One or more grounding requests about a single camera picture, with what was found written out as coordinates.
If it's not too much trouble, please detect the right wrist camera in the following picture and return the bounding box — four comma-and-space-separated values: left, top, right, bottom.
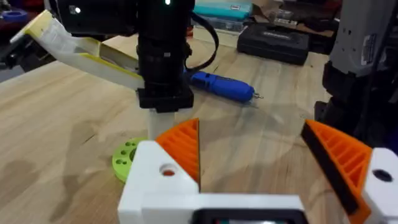
55, 0, 139, 35

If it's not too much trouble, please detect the white and yellow tub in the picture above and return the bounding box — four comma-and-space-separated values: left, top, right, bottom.
10, 9, 146, 91

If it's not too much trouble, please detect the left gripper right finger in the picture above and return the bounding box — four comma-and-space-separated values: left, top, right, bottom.
300, 119, 398, 224

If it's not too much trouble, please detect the black tool case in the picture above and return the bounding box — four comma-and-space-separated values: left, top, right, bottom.
236, 22, 310, 67

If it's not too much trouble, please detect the teal plastic box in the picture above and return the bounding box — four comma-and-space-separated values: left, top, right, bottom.
192, 0, 253, 21

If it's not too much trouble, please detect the clear plastic box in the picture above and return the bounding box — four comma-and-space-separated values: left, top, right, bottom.
192, 14, 247, 34

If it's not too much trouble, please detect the blue tape roll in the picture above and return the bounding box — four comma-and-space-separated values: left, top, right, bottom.
1, 9, 29, 23

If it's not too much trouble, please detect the blue electric screwdriver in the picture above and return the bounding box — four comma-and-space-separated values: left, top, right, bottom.
185, 70, 264, 104

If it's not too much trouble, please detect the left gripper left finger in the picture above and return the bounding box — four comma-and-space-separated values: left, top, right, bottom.
117, 118, 201, 224

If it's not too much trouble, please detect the black cable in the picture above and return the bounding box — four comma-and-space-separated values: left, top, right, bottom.
184, 11, 220, 74

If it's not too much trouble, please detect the green disc with holes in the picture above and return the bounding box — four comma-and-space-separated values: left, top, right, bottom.
111, 137, 147, 183

